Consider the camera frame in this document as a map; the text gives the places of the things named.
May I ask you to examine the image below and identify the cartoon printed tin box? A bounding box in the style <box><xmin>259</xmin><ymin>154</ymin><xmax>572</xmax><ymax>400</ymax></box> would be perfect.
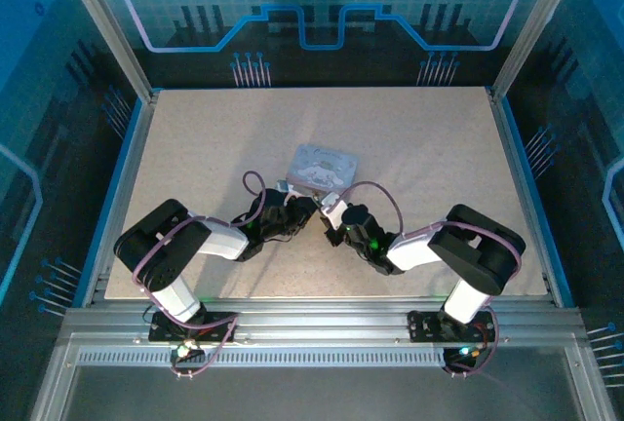
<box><xmin>284</xmin><ymin>143</ymin><xmax>361</xmax><ymax>197</ymax></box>

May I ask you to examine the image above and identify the left base wiring bundle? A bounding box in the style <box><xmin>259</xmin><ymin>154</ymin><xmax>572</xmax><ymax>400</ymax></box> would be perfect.
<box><xmin>168</xmin><ymin>314</ymin><xmax>240</xmax><ymax>381</ymax></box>

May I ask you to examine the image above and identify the base wiring bundle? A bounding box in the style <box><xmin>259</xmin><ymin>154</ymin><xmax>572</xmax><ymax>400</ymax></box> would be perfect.
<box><xmin>441</xmin><ymin>307</ymin><xmax>500</xmax><ymax>379</ymax></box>
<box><xmin>168</xmin><ymin>314</ymin><xmax>240</xmax><ymax>381</ymax></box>

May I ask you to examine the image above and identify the right base wiring bundle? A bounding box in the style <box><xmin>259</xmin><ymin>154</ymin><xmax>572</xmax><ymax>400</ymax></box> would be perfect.
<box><xmin>441</xmin><ymin>307</ymin><xmax>500</xmax><ymax>379</ymax></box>

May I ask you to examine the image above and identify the blue printed gear back panel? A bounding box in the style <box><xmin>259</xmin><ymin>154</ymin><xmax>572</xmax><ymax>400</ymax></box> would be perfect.
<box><xmin>80</xmin><ymin>0</ymin><xmax>562</xmax><ymax>90</ymax></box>

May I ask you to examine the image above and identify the blue printed right side panel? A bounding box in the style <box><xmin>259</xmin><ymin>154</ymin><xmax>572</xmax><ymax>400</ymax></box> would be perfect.
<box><xmin>496</xmin><ymin>0</ymin><xmax>624</xmax><ymax>393</ymax></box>

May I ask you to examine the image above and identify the blue printed left side panel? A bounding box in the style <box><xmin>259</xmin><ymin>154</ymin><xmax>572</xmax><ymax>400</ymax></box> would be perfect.
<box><xmin>0</xmin><ymin>0</ymin><xmax>147</xmax><ymax>320</ymax></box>

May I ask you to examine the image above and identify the aluminium enclosure frame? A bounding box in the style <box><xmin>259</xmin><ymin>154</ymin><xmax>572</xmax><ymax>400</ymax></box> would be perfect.
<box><xmin>28</xmin><ymin>0</ymin><xmax>624</xmax><ymax>421</ymax></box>

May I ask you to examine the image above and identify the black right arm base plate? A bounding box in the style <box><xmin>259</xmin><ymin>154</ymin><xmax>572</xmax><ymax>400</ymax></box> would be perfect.
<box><xmin>406</xmin><ymin>308</ymin><xmax>494</xmax><ymax>344</ymax></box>

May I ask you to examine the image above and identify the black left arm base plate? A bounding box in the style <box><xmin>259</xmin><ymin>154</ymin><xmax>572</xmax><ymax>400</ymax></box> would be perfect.
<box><xmin>147</xmin><ymin>310</ymin><xmax>240</xmax><ymax>344</ymax></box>

